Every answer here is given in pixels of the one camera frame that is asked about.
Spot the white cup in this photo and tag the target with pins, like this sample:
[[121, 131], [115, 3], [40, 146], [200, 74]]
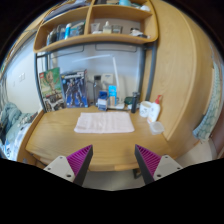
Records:
[[145, 109]]

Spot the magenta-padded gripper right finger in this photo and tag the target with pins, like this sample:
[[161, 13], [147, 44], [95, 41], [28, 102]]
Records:
[[166, 166]]

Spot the teal and white bedding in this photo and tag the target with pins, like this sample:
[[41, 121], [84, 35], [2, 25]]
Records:
[[13, 123]]

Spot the light blue card pack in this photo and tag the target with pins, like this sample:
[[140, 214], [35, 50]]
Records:
[[112, 93]]

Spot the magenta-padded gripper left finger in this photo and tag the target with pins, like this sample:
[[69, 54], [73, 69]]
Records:
[[60, 166]]

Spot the white bottle with red cap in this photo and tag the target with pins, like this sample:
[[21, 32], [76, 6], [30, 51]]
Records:
[[154, 111]]

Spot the slim black bottle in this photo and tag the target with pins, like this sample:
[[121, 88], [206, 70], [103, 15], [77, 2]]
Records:
[[134, 101]]

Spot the wooden shelf unit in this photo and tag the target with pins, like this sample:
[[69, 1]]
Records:
[[100, 39]]

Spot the pale pink towel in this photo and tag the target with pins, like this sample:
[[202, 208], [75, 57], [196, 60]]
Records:
[[104, 122]]

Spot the blue robot model box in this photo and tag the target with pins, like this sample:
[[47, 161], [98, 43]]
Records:
[[75, 88]]

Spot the green toy figure box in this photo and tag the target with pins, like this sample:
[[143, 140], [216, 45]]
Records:
[[50, 88]]

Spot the small blue carton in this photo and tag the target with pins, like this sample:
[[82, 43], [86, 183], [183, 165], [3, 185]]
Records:
[[102, 100]]

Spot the clear plastic container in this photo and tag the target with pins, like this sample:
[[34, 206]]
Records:
[[156, 128]]

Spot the dark green round container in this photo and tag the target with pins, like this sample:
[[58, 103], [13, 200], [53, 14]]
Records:
[[128, 100]]

